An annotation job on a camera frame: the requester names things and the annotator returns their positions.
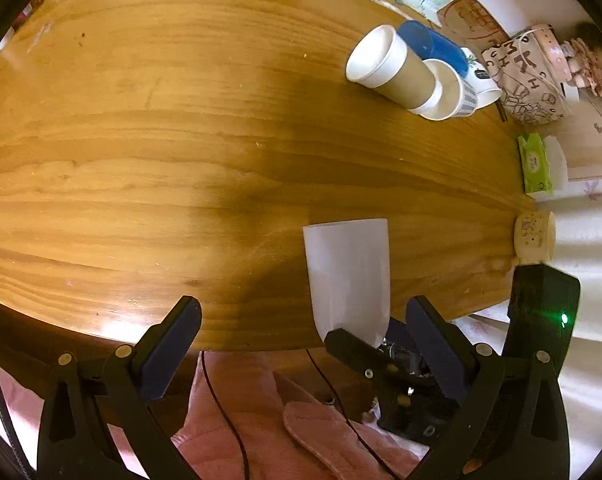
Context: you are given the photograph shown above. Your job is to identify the green tissue pack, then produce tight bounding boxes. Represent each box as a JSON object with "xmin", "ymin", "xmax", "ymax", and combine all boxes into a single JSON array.
[{"xmin": 517, "ymin": 132, "xmax": 569, "ymax": 197}]

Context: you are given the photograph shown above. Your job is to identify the brown-haired rag doll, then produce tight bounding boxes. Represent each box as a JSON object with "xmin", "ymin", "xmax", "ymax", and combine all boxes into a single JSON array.
[{"xmin": 561, "ymin": 22, "xmax": 602, "ymax": 99}]

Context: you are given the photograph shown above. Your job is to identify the pink padded clothing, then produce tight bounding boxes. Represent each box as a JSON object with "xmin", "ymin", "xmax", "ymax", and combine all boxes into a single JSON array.
[{"xmin": 172, "ymin": 351, "xmax": 419, "ymax": 479}]

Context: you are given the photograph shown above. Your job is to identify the cream ceramic mug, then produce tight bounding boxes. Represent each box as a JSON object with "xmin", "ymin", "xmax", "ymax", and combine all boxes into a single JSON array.
[{"xmin": 514, "ymin": 210, "xmax": 556, "ymax": 266}]

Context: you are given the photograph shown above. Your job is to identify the blue cup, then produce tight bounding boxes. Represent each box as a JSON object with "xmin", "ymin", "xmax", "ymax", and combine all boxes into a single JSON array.
[{"xmin": 397, "ymin": 21, "xmax": 469, "ymax": 78}]

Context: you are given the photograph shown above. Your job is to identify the tan paper cup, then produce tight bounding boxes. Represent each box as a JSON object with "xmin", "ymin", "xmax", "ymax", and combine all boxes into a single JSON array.
[{"xmin": 345, "ymin": 25, "xmax": 443, "ymax": 114}]

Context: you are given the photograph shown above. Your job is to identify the pink radio box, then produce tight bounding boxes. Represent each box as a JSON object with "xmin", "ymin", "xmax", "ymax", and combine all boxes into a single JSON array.
[{"xmin": 532, "ymin": 24, "xmax": 572, "ymax": 82}]

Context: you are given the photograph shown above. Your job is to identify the thin black cable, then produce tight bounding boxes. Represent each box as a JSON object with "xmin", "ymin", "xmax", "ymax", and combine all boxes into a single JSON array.
[{"xmin": 199, "ymin": 350, "xmax": 252, "ymax": 480}]

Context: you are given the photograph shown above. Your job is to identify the white printed paper cup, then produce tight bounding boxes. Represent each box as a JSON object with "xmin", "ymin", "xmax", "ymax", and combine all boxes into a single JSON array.
[{"xmin": 461, "ymin": 47, "xmax": 502, "ymax": 108}]

